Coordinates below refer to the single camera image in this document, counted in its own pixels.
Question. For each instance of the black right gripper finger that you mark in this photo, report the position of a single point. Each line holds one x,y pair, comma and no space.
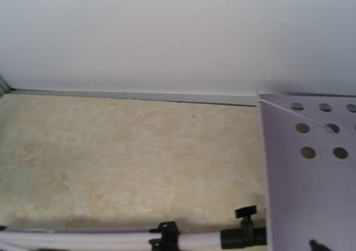
316,246

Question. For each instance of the white perforated music stand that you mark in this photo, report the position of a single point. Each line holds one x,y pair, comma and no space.
106,174

